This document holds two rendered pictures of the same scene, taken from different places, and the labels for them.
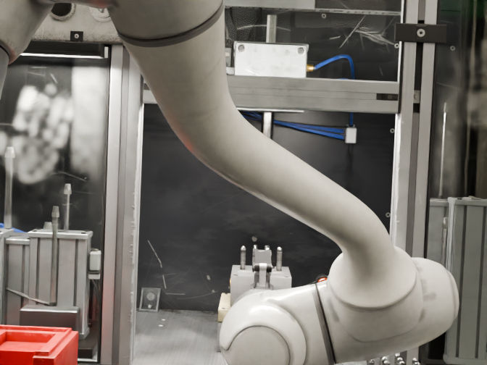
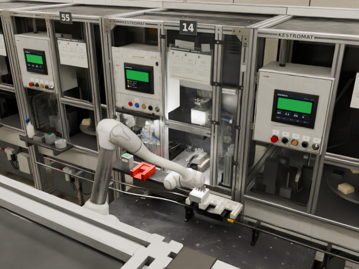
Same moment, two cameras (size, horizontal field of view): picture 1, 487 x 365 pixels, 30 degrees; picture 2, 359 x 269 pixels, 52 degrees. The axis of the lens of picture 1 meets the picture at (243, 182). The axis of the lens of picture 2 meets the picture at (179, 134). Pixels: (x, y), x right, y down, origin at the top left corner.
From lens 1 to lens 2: 1.77 m
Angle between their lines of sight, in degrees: 35
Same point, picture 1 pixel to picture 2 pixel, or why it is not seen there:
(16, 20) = (114, 147)
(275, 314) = (170, 178)
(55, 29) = (149, 111)
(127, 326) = not seen: hidden behind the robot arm
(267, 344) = (167, 183)
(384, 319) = (186, 183)
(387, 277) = (185, 177)
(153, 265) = (190, 141)
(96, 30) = (156, 113)
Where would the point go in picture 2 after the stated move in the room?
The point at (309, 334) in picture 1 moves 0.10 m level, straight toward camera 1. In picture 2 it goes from (177, 182) to (168, 189)
